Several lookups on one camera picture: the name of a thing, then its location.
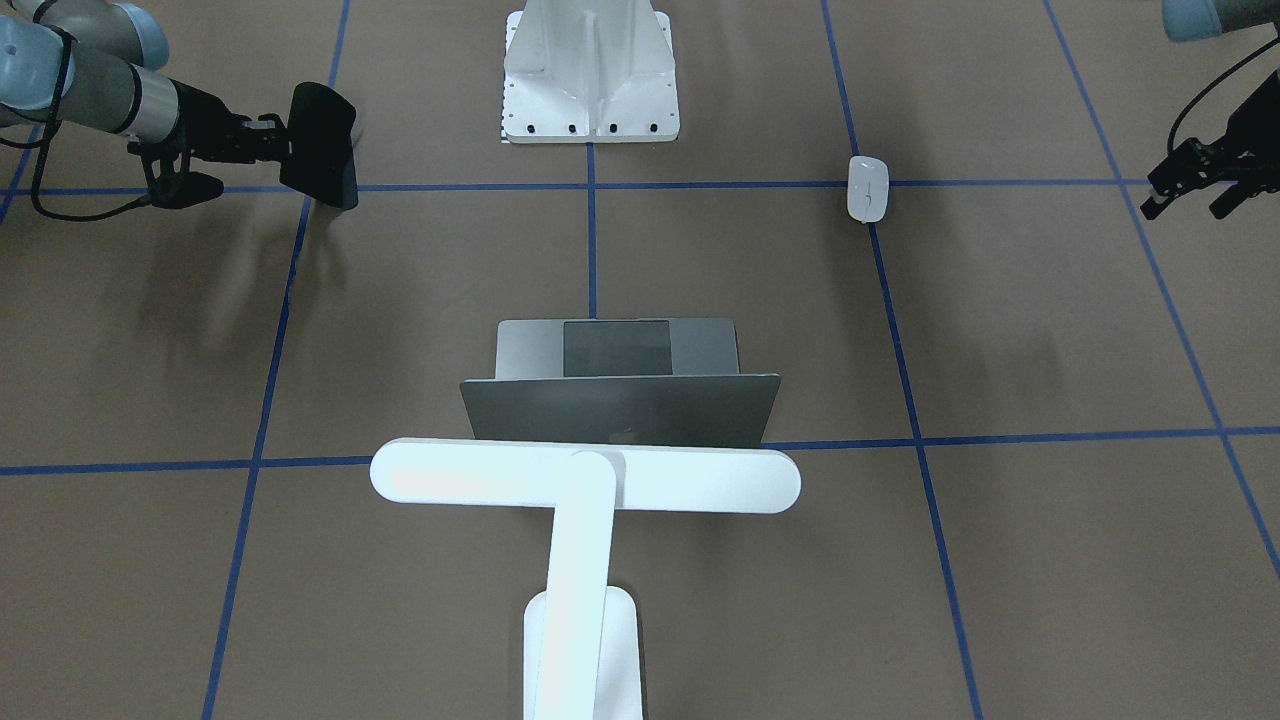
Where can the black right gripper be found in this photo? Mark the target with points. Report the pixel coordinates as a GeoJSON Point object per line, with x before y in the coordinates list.
{"type": "Point", "coordinates": [203, 119]}

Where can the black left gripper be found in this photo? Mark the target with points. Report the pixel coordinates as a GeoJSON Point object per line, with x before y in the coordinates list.
{"type": "Point", "coordinates": [1256, 131]}

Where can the black mouse pad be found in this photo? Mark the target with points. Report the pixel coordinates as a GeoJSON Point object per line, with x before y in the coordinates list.
{"type": "Point", "coordinates": [320, 160]}

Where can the white computer mouse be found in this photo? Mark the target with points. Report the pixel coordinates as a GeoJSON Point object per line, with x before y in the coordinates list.
{"type": "Point", "coordinates": [868, 189]}

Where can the grey laptop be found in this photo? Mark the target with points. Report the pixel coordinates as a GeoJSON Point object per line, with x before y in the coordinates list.
{"type": "Point", "coordinates": [639, 381]}

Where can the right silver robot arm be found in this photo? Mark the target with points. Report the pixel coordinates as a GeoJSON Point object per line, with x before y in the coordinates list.
{"type": "Point", "coordinates": [98, 64]}

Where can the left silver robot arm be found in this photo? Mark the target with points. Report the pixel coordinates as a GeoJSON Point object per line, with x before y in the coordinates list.
{"type": "Point", "coordinates": [1186, 21]}

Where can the white desk lamp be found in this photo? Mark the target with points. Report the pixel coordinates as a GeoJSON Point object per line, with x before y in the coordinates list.
{"type": "Point", "coordinates": [581, 634]}

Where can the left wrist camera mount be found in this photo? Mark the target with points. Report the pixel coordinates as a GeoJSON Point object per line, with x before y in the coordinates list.
{"type": "Point", "coordinates": [1191, 166]}

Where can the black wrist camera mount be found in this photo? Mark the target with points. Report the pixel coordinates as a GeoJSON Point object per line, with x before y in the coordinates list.
{"type": "Point", "coordinates": [170, 182]}

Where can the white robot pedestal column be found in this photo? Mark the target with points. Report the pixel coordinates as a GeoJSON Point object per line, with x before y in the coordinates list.
{"type": "Point", "coordinates": [589, 72]}

